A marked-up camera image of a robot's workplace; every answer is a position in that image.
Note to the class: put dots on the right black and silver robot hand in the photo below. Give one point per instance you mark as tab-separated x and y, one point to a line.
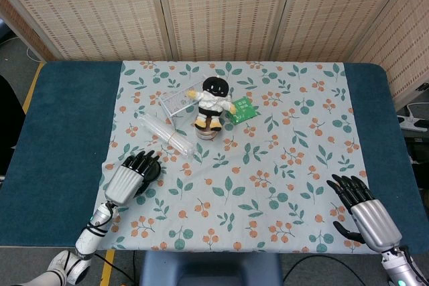
375	222

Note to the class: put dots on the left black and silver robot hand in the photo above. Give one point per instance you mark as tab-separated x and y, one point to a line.
124	182

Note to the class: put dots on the black round object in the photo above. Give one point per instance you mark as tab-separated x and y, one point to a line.
155	170

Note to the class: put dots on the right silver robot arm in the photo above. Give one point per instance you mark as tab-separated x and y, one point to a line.
400	267

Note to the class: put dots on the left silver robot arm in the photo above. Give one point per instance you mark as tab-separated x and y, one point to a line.
90	235

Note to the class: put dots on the clear plastic tube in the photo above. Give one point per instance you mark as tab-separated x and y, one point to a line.
167	137

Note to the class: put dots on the black equipment box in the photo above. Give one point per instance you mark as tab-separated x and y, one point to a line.
417	148

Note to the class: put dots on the round tin under doll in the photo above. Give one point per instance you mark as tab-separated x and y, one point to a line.
205	134

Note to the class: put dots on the clear plastic box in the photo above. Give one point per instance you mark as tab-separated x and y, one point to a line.
176	102

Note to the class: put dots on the floral printed tablecloth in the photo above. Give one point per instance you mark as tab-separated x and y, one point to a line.
234	182

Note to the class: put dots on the plush doll with black head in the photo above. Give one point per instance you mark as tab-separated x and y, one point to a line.
211	102

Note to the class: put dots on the green sachet packet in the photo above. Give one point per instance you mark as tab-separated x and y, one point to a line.
244	110

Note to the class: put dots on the woven bamboo screen panel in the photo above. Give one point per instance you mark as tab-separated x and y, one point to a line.
23	28
224	11
94	11
338	11
405	41

